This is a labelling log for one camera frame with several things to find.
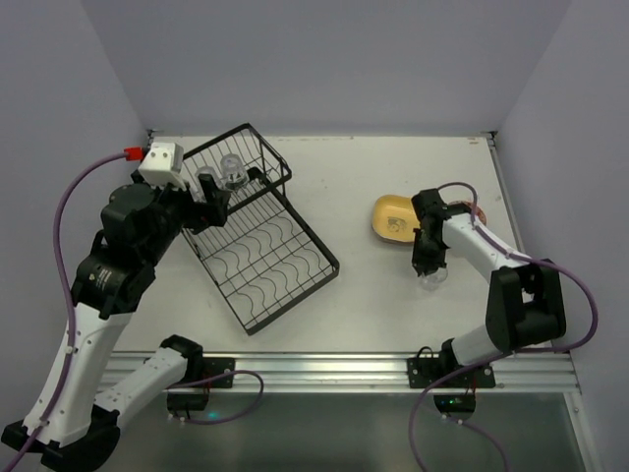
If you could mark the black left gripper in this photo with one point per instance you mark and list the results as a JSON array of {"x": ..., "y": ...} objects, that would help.
[{"x": 198, "y": 209}]

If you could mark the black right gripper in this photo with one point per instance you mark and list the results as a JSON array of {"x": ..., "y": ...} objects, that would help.
[{"x": 426, "y": 241}]

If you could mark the clear glass cup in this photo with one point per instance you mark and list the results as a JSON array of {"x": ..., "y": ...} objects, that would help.
[
  {"x": 234, "y": 173},
  {"x": 206, "y": 180},
  {"x": 431, "y": 281}
]

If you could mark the yellow square plate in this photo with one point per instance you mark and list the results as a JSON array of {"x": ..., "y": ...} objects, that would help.
[{"x": 394, "y": 219}]

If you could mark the blue patterned bowl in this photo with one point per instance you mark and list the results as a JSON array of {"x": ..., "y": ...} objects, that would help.
[{"x": 478, "y": 213}]

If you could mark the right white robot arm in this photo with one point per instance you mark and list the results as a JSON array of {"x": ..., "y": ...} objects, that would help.
[{"x": 524, "y": 304}]

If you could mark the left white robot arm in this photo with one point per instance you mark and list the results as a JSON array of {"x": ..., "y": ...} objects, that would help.
[{"x": 73, "y": 425}]

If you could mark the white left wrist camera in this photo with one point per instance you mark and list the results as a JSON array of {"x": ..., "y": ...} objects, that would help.
[{"x": 162, "y": 166}]

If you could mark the black wire dish rack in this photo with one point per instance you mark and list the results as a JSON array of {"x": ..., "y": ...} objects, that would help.
[{"x": 266, "y": 259}]

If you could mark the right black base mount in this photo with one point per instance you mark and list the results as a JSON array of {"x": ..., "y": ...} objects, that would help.
[{"x": 452, "y": 378}]

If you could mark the aluminium mounting rail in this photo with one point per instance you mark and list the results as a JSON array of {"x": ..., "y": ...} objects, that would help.
[{"x": 392, "y": 373}]

